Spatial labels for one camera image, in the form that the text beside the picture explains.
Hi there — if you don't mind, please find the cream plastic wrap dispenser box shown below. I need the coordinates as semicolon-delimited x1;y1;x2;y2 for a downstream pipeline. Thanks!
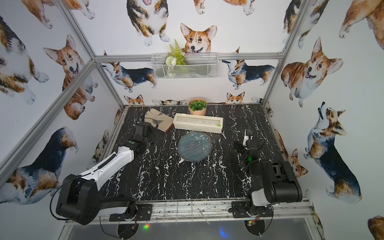
173;113;224;134

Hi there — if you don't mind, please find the blue-grey ceramic plate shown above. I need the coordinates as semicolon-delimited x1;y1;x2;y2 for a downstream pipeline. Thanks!
177;131;213;163

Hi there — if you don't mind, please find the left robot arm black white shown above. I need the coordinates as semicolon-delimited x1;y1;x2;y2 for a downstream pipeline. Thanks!
50;122;158;225

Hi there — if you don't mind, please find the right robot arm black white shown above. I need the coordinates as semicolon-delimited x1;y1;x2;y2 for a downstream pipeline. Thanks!
229;138;303;217

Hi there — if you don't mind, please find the beige work glove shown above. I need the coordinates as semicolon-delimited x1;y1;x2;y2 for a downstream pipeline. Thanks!
145;108;174;133

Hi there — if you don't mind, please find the pink pot with green plant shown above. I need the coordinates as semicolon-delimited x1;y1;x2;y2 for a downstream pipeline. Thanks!
188;98;207;116

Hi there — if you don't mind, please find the green fern with white flower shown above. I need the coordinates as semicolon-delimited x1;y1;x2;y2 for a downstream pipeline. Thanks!
165;40;187;78

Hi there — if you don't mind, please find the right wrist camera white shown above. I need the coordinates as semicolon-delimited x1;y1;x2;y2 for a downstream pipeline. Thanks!
243;130;253;148

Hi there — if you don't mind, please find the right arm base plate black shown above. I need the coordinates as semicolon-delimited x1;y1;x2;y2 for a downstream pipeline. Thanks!
228;201;273;219

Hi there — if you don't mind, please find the aluminium front rail frame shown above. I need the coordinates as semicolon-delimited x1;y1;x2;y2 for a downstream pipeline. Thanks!
64;197;314;226

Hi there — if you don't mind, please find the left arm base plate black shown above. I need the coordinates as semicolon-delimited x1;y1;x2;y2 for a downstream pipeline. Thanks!
109;204;153;222

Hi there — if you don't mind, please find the white wire wall basket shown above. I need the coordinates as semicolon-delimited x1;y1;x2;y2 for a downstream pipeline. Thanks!
151;53;219;80

